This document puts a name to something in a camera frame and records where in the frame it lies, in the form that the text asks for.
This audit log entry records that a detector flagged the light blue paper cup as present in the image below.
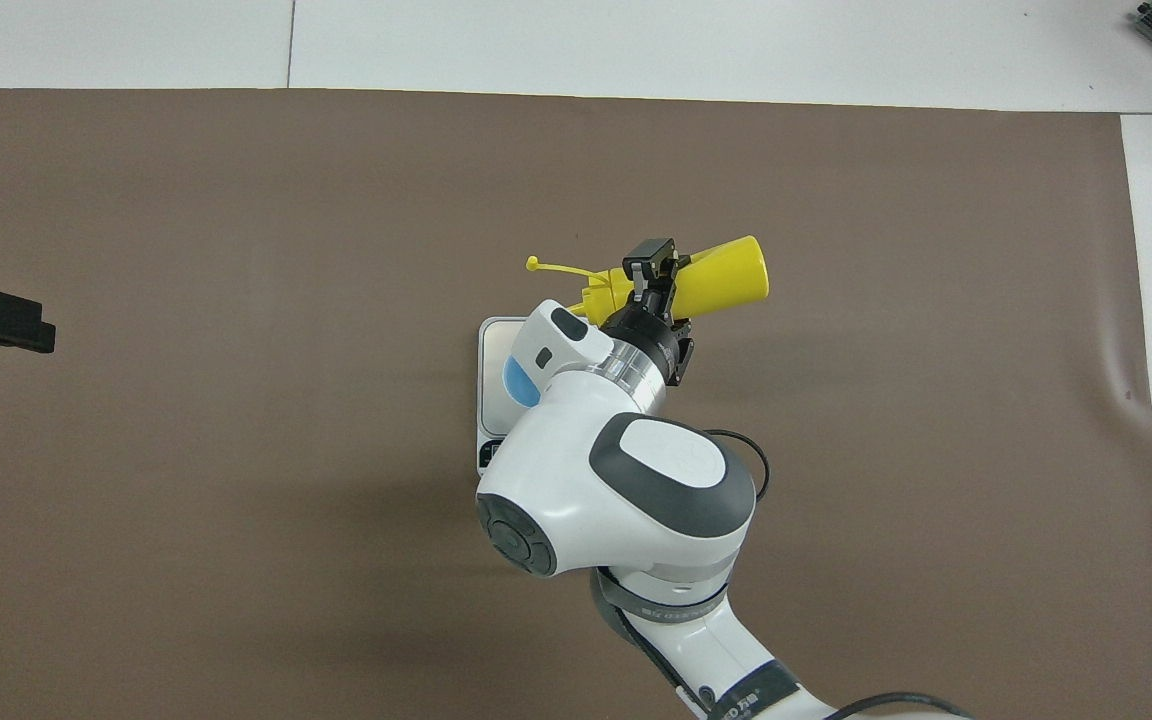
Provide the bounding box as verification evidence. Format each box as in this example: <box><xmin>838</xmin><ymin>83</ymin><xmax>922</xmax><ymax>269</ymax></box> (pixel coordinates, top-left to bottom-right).
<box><xmin>502</xmin><ymin>358</ymin><xmax>542</xmax><ymax>409</ymax></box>

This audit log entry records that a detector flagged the brown paper table mat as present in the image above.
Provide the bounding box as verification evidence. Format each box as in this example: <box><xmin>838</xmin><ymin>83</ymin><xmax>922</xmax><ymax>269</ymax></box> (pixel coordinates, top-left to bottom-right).
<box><xmin>0</xmin><ymin>88</ymin><xmax>1152</xmax><ymax>720</ymax></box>

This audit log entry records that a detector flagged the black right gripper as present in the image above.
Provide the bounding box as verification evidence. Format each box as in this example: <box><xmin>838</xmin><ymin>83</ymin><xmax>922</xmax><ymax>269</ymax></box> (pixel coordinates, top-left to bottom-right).
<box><xmin>601</xmin><ymin>238</ymin><xmax>694</xmax><ymax>386</ymax></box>

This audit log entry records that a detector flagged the silver digital kitchen scale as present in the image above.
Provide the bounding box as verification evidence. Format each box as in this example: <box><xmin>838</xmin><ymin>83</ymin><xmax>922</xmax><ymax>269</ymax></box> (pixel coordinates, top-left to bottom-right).
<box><xmin>477</xmin><ymin>317</ymin><xmax>549</xmax><ymax>477</ymax></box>

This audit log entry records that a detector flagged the yellow squeeze bottle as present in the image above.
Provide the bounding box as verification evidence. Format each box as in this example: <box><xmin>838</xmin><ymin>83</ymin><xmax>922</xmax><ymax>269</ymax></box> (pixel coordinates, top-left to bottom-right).
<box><xmin>526</xmin><ymin>235</ymin><xmax>771</xmax><ymax>326</ymax></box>

